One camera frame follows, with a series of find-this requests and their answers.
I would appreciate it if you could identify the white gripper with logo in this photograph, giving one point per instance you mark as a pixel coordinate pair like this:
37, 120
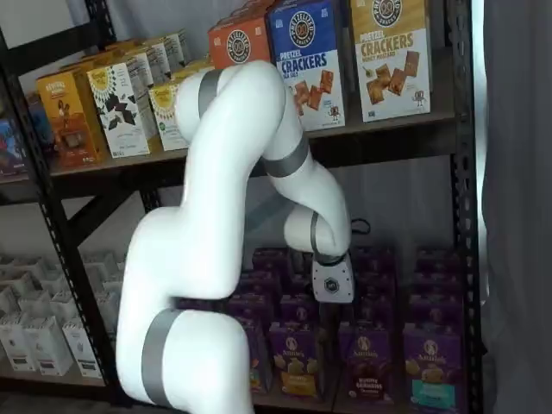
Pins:
333, 282

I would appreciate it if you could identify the purple box brown patch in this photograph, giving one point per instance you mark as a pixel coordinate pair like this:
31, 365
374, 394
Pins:
366, 366

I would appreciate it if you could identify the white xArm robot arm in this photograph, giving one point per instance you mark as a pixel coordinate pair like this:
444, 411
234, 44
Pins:
207, 215

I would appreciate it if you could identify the purple Annie's snack box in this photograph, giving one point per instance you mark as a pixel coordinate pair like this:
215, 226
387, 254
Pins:
435, 310
299, 310
375, 284
373, 259
269, 261
375, 310
299, 286
261, 284
256, 312
435, 259
435, 284

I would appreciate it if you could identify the purple box yellow-orange patch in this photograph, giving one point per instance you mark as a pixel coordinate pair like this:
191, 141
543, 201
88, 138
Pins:
295, 366

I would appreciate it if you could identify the purple box green orange patch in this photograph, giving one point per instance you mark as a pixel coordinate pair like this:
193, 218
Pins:
261, 358

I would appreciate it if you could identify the purple box teal patch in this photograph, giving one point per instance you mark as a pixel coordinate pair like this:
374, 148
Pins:
433, 366

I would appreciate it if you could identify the wooden shelf board under cracker boxes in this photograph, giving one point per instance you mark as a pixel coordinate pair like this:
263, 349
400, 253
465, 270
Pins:
388, 129

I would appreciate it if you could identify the white carton box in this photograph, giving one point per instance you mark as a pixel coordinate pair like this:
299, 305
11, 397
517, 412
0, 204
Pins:
67, 306
49, 345
39, 306
82, 349
17, 345

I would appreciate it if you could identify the gold pretzel crackers box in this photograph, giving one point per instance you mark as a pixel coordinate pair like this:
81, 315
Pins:
390, 64

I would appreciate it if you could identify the blue pretzel crackers box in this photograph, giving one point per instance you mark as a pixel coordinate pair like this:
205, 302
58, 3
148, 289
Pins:
310, 52

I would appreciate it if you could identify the Simple Mills bars box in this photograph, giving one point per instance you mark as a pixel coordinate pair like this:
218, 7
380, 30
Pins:
161, 112

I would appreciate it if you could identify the orange pretzel crackers box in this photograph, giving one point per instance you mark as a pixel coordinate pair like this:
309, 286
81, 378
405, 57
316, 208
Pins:
237, 43

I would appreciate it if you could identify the Simple Mills sweet thins box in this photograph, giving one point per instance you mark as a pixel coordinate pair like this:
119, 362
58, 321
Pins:
118, 112

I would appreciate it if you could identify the orange Simple Mills box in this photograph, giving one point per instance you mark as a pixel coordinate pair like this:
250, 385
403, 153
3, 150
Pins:
69, 121

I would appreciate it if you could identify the blue red snack box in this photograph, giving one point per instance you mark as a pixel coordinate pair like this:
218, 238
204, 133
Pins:
10, 146

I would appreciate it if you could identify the black metal shelving rack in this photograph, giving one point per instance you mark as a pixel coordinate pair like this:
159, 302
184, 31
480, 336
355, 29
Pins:
463, 172

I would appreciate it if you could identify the pale side curtain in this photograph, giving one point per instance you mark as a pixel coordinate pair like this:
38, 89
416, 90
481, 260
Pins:
517, 172

